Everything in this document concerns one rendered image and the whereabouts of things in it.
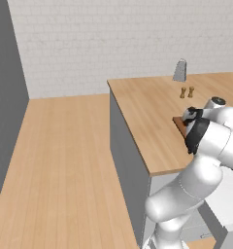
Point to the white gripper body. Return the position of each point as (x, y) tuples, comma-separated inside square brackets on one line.
[(188, 114)]

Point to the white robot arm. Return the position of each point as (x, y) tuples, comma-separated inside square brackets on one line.
[(193, 184)]

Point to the brown wooden cutting board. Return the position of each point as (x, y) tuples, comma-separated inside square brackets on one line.
[(180, 124)]

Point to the wooden shaker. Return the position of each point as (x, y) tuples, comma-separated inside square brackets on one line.
[(183, 92), (190, 92)]

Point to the grey metal box grater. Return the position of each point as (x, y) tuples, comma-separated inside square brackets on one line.
[(180, 72)]

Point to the grey kitchen island cabinet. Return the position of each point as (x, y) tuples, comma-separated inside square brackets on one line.
[(128, 162)]

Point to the white cabinet panel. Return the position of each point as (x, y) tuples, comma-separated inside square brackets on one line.
[(226, 201)]

